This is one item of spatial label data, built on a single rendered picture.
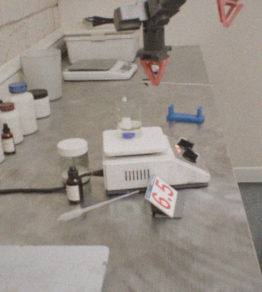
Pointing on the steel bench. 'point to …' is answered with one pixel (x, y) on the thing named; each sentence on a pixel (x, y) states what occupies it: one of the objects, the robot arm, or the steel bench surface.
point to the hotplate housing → (120, 176)
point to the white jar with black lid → (40, 103)
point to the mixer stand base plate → (45, 268)
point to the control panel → (182, 152)
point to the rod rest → (186, 115)
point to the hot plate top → (150, 137)
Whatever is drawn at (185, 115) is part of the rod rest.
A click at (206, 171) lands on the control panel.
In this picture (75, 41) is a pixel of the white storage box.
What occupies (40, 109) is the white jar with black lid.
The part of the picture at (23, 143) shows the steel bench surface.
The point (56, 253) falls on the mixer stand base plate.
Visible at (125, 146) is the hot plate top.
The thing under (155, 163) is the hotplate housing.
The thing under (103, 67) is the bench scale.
